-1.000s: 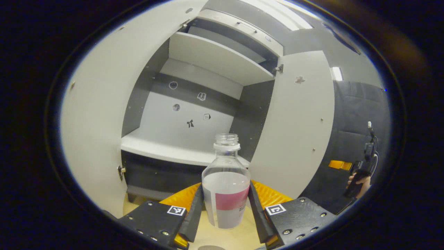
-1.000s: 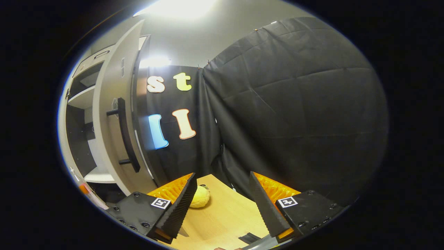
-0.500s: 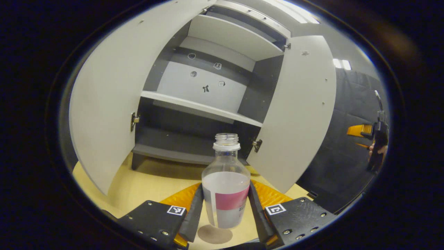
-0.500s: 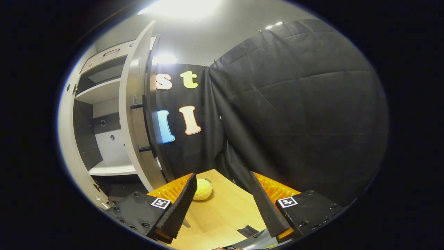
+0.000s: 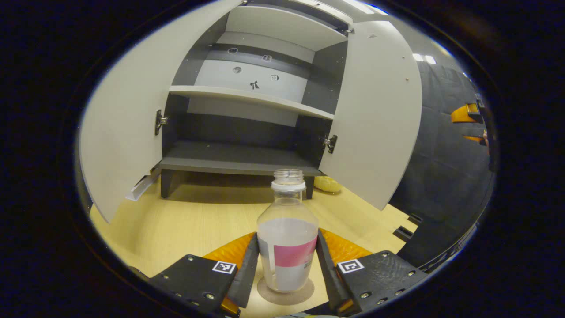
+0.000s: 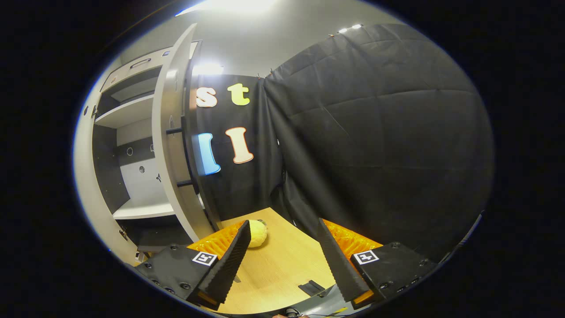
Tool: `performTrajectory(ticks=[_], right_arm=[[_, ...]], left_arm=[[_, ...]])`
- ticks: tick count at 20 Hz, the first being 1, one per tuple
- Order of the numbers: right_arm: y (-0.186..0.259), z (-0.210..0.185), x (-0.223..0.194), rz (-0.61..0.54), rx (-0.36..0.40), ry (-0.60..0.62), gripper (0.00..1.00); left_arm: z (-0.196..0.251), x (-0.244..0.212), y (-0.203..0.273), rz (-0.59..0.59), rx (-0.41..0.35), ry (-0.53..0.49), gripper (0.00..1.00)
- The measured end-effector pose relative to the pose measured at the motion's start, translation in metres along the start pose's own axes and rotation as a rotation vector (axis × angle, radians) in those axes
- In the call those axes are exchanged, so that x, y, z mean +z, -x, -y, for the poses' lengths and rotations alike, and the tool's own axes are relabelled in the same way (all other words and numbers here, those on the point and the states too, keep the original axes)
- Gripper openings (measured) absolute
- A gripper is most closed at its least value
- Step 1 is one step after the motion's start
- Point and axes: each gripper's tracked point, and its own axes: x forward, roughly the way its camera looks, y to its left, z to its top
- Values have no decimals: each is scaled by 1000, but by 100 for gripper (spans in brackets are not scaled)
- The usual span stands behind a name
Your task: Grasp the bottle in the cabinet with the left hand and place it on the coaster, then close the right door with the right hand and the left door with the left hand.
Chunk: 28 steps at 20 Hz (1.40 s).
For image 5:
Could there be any white cabinet door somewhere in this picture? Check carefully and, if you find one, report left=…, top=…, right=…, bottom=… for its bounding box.
left=318, top=20, right=423, bottom=211
left=79, top=0, right=243, bottom=223

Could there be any yellow fruit toy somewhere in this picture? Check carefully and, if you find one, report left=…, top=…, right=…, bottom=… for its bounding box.
left=313, top=176, right=343, bottom=194

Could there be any black backdrop cloth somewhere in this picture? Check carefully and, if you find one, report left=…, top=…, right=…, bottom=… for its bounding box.
left=388, top=61, right=495, bottom=268

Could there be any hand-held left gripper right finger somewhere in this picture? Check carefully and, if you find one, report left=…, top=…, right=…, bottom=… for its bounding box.
left=316, top=228, right=429, bottom=316

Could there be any round brown coaster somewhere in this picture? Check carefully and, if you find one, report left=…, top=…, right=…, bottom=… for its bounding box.
left=257, top=276, right=315, bottom=306

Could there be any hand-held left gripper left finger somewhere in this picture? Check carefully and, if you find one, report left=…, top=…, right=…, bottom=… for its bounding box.
left=148, top=232, right=260, bottom=318

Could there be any white angled strip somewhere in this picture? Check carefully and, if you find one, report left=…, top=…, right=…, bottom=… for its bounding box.
left=126, top=164, right=162, bottom=202

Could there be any white and grey cabinet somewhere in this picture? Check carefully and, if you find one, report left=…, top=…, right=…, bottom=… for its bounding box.
left=159, top=0, right=354, bottom=199

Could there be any clear bottle with pink label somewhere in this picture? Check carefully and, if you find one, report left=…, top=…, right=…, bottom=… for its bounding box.
left=257, top=169, right=319, bottom=293

